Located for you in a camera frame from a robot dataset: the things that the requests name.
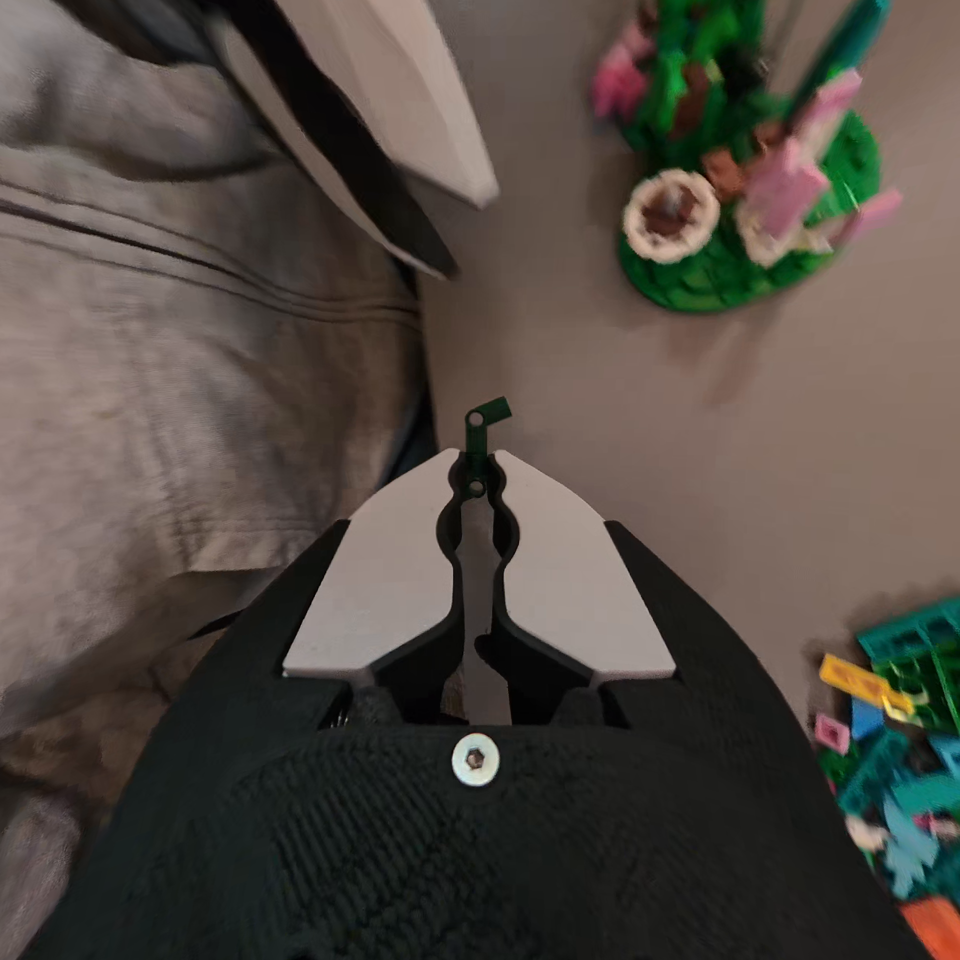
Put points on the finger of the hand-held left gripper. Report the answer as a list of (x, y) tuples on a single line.
[(300, 142), (405, 97)]

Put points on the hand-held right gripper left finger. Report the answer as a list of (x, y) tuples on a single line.
[(375, 585)]

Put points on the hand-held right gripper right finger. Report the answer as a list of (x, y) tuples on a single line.
[(577, 592)]

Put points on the dark green lego stem piece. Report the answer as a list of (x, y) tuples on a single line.
[(474, 439)]

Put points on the green lego flower model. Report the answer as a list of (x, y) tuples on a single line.
[(697, 270)]

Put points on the pile of loose lego bricks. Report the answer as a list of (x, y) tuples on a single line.
[(900, 750)]

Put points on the grey sweatshirt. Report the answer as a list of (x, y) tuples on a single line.
[(187, 375)]

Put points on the orange sheet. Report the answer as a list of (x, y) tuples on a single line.
[(937, 930)]

